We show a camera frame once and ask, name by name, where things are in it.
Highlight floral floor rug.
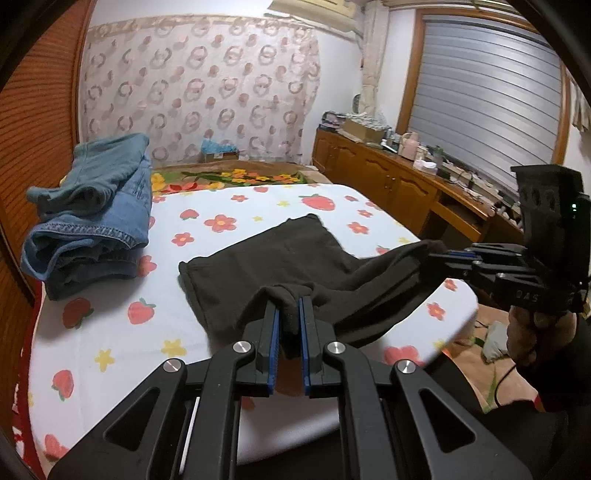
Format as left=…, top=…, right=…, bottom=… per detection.
left=441, top=305, right=539, bottom=414

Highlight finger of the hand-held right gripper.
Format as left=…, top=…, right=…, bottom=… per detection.
left=443, top=263, right=528, bottom=297
left=427, top=244, right=530, bottom=269

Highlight wall air conditioner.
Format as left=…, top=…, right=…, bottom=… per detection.
left=268, top=0, right=360, bottom=32

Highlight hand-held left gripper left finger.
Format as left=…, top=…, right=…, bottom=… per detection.
left=48, top=302, right=281, bottom=480

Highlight box with blue bag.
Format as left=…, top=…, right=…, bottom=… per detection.
left=200, top=140, right=241, bottom=163

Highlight sheer circle pattern curtain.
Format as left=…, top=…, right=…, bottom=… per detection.
left=78, top=17, right=321, bottom=169

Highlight grey-blue folded jeans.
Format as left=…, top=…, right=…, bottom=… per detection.
left=25, top=133, right=151, bottom=220

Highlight beige tied curtain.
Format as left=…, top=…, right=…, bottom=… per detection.
left=358, top=4, right=392, bottom=126

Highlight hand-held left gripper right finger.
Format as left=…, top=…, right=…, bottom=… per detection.
left=298, top=295, right=534, bottom=480

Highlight cardboard box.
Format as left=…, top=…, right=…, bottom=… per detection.
left=342, top=117, right=387, bottom=142

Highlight floral brown blanket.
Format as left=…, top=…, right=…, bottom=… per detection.
left=150, top=161, right=324, bottom=193

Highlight wooden side cabinet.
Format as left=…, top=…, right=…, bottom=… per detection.
left=311, top=127, right=527, bottom=260

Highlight person's right hand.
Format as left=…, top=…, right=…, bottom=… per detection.
left=505, top=307, right=579, bottom=369

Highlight blue denim folded jeans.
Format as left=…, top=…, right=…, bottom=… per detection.
left=21, top=157, right=154, bottom=302

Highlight strawberry print bed sheet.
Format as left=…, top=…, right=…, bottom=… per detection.
left=28, top=184, right=478, bottom=464

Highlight pink thermos jug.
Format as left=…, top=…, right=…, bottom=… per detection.
left=400, top=132, right=421, bottom=160

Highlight grey window blind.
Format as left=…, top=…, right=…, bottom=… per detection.
left=409, top=14, right=563, bottom=197

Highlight black cable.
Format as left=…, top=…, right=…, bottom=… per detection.
left=484, top=362, right=520, bottom=411

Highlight wooden louvred wardrobe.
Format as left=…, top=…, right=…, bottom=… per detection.
left=0, top=0, right=98, bottom=462

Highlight black pants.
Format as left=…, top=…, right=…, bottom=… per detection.
left=178, top=215, right=445, bottom=361

